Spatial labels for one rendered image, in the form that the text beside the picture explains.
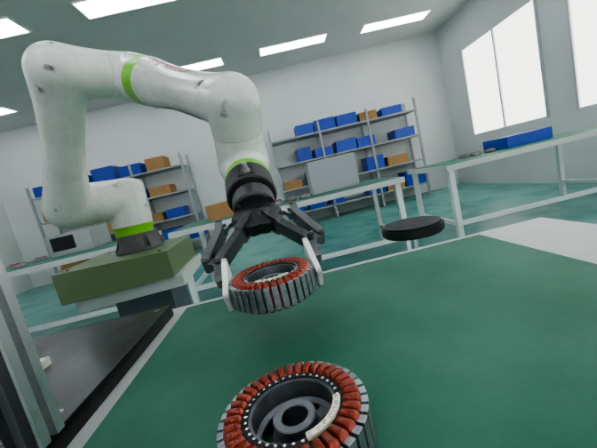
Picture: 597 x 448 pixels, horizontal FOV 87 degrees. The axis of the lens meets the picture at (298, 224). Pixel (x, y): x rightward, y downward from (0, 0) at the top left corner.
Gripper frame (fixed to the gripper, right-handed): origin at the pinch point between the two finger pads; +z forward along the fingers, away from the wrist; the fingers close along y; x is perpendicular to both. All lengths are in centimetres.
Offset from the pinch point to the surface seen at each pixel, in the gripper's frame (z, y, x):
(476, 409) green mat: 21.5, 12.3, -4.5
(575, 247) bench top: 3.8, 45.2, 6.3
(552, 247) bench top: 1.9, 43.7, 7.4
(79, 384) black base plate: 4.4, -25.0, 3.7
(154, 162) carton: -589, -173, 227
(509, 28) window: -443, 444, 77
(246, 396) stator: 15.9, -4.1, -5.4
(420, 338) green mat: 12.6, 13.8, 0.9
